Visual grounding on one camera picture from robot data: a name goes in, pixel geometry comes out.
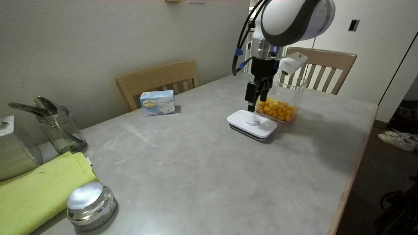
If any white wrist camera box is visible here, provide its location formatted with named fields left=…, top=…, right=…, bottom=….
left=278, top=51, right=309, bottom=76

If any white shoe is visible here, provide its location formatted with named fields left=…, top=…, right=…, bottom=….
left=377, top=130, right=418, bottom=153

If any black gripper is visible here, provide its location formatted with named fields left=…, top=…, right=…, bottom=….
left=244, top=57, right=280, bottom=114

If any white rectangular container lid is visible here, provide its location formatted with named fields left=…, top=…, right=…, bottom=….
left=225, top=109, right=278, bottom=143

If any glass utensil jar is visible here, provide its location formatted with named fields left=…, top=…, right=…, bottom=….
left=33, top=105, right=88, bottom=155

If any black wall plate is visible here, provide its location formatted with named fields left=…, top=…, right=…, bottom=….
left=347, top=19, right=361, bottom=33

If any small blue cardboard box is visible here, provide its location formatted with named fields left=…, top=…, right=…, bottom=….
left=138, top=89, right=177, bottom=118

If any clear container with yellow food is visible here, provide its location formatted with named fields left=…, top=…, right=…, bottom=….
left=254, top=97, right=299, bottom=125

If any metal spoon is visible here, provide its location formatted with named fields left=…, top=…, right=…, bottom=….
left=32, top=96, right=61, bottom=118

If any lime green cloth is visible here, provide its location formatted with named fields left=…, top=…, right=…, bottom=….
left=0, top=151, right=97, bottom=235

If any clear plastic food container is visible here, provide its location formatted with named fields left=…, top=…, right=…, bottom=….
left=255, top=71, right=312, bottom=125

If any metal utensil handle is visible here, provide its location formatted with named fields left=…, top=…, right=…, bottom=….
left=7, top=102, right=49, bottom=119

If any wooden slat-back chair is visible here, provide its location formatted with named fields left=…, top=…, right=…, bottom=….
left=114, top=59, right=201, bottom=113
left=278, top=46, right=357, bottom=97

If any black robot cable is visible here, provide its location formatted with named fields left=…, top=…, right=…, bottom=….
left=231, top=0, right=271, bottom=79

